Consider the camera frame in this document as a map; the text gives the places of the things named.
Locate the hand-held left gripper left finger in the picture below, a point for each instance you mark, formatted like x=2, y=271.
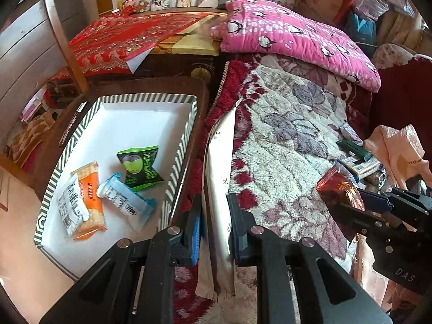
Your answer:
x=193, y=236

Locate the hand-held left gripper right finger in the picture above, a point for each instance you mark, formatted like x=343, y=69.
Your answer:
x=238, y=222

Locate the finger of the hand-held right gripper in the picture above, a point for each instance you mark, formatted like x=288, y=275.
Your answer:
x=357, y=216
x=376, y=200

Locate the clear plastic snack packet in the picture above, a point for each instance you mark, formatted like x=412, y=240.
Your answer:
x=376, y=179

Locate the red snack packet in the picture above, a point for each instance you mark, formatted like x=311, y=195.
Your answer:
x=337, y=185

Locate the beige paper packet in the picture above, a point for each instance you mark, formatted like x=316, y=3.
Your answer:
x=219, y=175

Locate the blue white snack packet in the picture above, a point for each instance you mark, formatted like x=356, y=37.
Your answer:
x=125, y=202

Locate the orange snack packet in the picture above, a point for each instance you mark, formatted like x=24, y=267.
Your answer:
x=93, y=206

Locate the striped cardboard box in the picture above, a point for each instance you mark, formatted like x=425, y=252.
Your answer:
x=135, y=125

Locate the blue edged cracker packet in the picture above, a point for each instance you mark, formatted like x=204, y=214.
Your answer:
x=362, y=168

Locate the peach towel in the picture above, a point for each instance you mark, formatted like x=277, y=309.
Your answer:
x=395, y=148

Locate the dark green snack packet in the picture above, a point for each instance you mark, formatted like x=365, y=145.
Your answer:
x=354, y=148

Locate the silver snack packet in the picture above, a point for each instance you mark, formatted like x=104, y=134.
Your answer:
x=351, y=131

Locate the floral fleece blanket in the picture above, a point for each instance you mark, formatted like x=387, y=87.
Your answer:
x=287, y=135

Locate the maroon cloth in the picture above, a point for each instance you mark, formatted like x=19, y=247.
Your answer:
x=405, y=101

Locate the dark wooden chair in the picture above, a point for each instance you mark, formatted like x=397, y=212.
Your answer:
x=148, y=86

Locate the teal plastic bag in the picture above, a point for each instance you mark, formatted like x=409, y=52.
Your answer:
x=361, y=30

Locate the wooden table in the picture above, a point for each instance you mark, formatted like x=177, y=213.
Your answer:
x=195, y=40

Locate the pink penguin quilt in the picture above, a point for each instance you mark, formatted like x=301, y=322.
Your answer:
x=287, y=33

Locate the clear plastic bag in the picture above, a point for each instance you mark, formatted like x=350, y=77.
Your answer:
x=371, y=3

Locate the red patterned cloth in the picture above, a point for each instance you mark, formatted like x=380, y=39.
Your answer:
x=118, y=40

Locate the framed photo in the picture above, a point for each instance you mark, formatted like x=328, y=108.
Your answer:
x=184, y=2
x=160, y=3

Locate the brown teddy bear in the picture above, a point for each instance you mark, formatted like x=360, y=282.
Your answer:
x=141, y=6

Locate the red plush toy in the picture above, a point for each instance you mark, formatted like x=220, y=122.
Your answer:
x=129, y=6

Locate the grey cabinet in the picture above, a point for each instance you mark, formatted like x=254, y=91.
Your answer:
x=27, y=40

